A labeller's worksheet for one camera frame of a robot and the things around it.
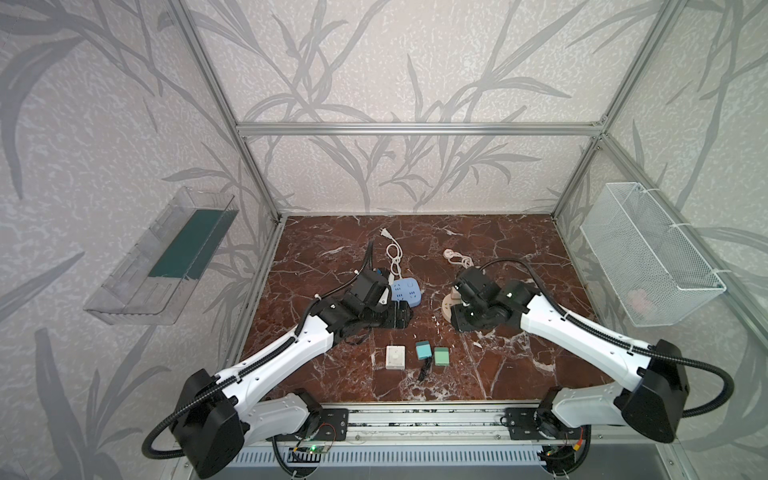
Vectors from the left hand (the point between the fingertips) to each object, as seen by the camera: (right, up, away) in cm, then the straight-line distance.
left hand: (406, 307), depth 78 cm
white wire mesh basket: (+53, +11, -14) cm, 56 cm away
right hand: (+14, -1, +2) cm, 14 cm away
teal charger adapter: (+5, -14, +7) cm, 16 cm away
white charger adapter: (-3, -15, +5) cm, 16 cm away
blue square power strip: (0, +2, +18) cm, 19 cm away
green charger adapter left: (+10, -15, +5) cm, 19 cm away
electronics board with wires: (-21, -31, -7) cm, 38 cm away
